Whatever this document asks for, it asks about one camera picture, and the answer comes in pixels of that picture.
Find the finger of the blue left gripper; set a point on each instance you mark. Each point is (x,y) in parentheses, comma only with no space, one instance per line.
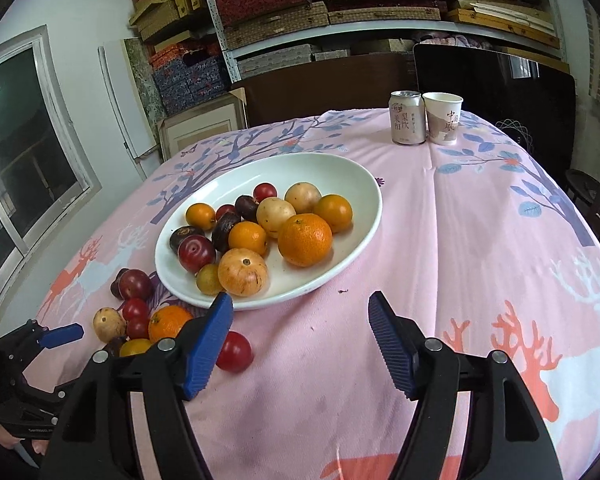
(61,335)

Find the small pale yellow fruit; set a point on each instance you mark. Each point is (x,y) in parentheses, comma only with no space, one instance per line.
(108,324)

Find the yellow-green orange tomato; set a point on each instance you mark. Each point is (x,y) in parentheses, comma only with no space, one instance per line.
(133,347)

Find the orange-yellow passion fruit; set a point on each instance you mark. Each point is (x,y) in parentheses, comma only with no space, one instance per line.
(242,272)

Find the pale yellow round fruit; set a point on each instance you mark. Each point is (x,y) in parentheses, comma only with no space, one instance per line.
(303,196)
(272,213)

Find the window with grey frame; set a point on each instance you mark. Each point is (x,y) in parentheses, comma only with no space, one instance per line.
(44,171)

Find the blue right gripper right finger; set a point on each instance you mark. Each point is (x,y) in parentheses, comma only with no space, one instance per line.
(393,335)

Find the pink deer tablecloth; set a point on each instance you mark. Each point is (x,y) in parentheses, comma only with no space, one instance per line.
(476,243)

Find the small orange tomato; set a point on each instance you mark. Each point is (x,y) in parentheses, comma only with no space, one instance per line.
(201,216)

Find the red cherry tomato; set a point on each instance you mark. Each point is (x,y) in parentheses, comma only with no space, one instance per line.
(135,308)
(224,209)
(263,191)
(236,354)

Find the white paper cup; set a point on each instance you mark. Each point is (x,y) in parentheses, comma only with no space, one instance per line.
(443,116)

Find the metal storage shelf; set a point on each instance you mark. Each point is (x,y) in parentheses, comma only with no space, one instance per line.
(248,28)

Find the large textured orange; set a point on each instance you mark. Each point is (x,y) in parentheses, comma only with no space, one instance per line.
(304,240)

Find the dark red plum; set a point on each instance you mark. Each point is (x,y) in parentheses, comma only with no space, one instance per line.
(195,252)

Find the small yellow-green tomato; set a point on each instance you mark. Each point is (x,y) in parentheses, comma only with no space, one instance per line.
(207,280)

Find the person's left hand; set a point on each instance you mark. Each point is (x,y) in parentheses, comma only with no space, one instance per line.
(9,441)

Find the pink drink can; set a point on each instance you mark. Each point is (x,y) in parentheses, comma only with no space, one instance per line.
(407,117)

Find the smooth orange tomato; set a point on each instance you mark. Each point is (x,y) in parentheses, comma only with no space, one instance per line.
(336,211)

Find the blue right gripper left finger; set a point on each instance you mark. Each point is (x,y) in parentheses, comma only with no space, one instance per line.
(204,340)

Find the framed picture leaning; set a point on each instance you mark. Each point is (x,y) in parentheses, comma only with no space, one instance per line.
(223,114)

